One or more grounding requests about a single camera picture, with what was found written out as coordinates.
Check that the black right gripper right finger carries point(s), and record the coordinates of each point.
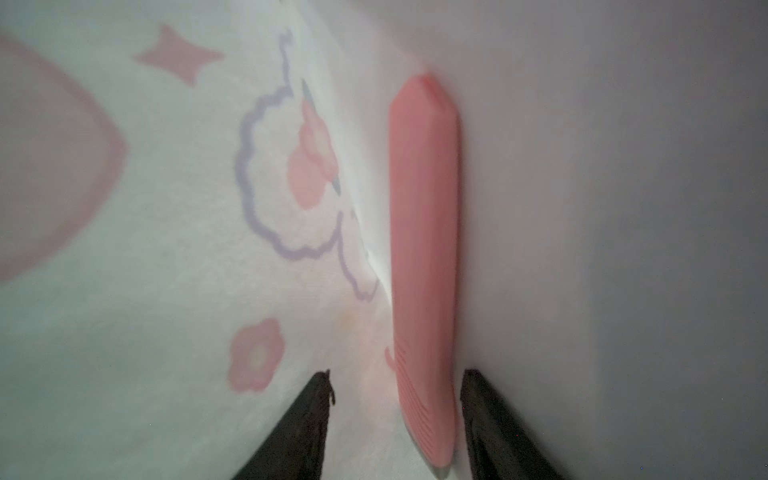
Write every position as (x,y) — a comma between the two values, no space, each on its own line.
(498,445)

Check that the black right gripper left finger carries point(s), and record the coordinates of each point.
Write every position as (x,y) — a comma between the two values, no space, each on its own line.
(295,448)

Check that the white cartoon tote bag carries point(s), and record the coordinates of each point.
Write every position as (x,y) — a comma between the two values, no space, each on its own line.
(195,220)

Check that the pink art knife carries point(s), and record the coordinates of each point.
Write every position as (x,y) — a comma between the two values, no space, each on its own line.
(424,179)

